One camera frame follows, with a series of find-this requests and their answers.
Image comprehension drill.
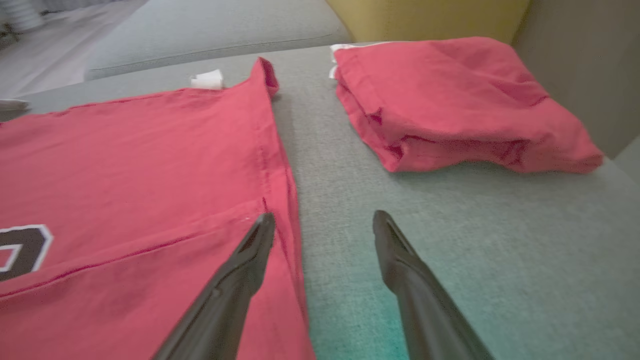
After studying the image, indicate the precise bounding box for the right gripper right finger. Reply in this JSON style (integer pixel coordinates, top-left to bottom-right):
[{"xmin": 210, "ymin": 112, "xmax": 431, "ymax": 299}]
[{"xmin": 372, "ymin": 210, "xmax": 497, "ymax": 360}]

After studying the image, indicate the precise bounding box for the yellow sofa cushion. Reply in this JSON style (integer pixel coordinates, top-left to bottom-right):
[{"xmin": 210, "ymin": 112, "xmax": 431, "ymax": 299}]
[{"xmin": 325, "ymin": 0, "xmax": 531, "ymax": 45}]

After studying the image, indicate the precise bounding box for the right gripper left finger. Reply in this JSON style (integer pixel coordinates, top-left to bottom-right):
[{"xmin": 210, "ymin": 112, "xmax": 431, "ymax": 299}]
[{"xmin": 151, "ymin": 212, "xmax": 277, "ymax": 360}]

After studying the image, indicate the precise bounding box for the red white-striped jersey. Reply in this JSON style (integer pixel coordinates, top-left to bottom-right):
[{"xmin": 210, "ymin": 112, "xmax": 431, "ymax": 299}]
[{"xmin": 329, "ymin": 36, "xmax": 605, "ymax": 175}]

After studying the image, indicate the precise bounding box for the red shirt with black print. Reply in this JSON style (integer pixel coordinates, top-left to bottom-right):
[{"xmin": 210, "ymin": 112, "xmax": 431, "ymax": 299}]
[{"xmin": 0, "ymin": 56, "xmax": 317, "ymax": 360}]

